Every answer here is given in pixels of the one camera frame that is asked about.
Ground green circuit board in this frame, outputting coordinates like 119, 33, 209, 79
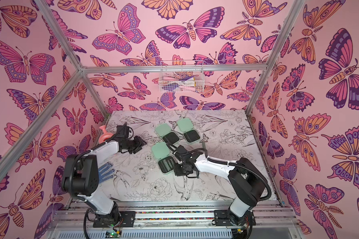
105, 230, 121, 239

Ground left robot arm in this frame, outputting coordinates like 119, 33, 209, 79
61, 123, 147, 216

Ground green nail clipper case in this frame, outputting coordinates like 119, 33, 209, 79
151, 142, 175, 174

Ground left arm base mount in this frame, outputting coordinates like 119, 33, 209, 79
93, 211, 136, 228

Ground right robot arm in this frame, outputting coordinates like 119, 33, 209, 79
167, 143, 272, 219

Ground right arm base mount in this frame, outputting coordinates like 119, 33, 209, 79
211, 210, 256, 227

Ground white wire wall basket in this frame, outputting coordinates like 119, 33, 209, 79
158, 60, 205, 93

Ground pink watering can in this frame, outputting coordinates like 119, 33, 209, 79
98, 125, 113, 144

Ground blue dotted work glove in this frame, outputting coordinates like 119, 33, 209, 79
98, 162, 115, 184

